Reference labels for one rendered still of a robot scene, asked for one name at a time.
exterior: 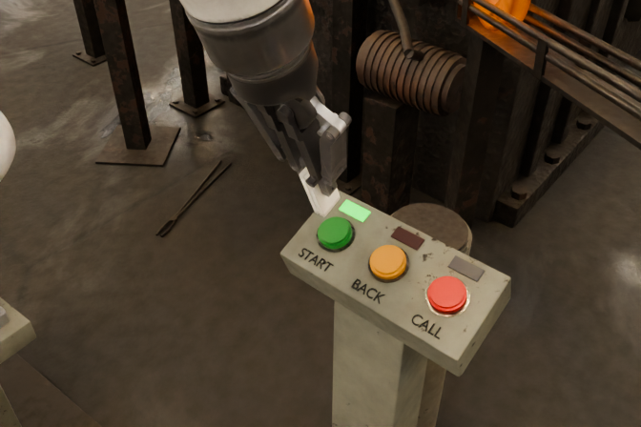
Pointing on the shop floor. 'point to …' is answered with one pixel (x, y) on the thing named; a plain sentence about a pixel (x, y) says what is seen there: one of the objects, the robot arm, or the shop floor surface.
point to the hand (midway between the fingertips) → (320, 187)
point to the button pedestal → (391, 315)
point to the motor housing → (401, 111)
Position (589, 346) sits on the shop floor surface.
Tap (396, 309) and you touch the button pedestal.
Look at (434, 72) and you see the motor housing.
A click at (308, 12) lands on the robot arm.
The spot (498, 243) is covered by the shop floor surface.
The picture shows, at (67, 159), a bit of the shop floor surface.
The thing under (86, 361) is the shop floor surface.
